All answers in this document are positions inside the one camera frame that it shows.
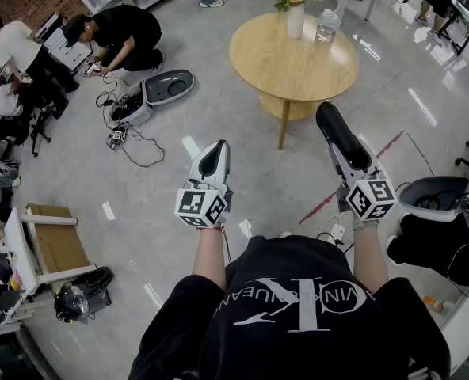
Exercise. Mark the white drawer cabinet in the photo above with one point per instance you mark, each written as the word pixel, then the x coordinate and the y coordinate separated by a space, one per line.
pixel 62 42

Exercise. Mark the person's left forearm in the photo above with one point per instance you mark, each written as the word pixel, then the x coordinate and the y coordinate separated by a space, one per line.
pixel 208 255

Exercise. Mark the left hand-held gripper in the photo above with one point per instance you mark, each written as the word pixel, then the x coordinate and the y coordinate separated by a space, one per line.
pixel 200 208

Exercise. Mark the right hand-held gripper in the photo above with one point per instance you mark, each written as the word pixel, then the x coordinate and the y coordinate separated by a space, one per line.
pixel 371 198

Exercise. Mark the spare gripper on floor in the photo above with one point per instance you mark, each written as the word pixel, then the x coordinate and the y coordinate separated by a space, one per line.
pixel 117 136

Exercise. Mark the round wooden table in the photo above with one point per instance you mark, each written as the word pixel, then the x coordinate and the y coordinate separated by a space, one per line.
pixel 286 69

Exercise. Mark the open grey equipment case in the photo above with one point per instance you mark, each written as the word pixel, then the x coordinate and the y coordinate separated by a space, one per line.
pixel 432 200
pixel 159 89

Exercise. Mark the person's right forearm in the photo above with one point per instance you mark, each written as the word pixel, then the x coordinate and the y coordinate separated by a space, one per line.
pixel 369 251

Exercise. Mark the cluttered white desk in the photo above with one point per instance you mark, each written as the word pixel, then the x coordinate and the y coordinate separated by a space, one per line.
pixel 1 283

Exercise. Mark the person's black printed shirt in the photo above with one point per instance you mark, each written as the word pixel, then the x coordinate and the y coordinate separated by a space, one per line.
pixel 290 323

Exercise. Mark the person's right hand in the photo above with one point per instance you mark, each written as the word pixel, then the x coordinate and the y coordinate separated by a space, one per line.
pixel 365 224

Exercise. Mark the clear plastic water bottle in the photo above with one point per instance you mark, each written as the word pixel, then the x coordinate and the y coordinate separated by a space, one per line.
pixel 326 26

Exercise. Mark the white frame with cardboard panel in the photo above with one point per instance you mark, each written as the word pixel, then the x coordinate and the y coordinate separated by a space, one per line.
pixel 56 248

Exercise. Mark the white vase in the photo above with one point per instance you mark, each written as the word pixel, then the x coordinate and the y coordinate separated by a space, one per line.
pixel 295 22

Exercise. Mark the orange bottle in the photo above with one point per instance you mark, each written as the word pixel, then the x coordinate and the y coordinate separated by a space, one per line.
pixel 432 303

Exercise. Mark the white power strip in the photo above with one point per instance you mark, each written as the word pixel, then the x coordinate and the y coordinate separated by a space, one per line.
pixel 337 231

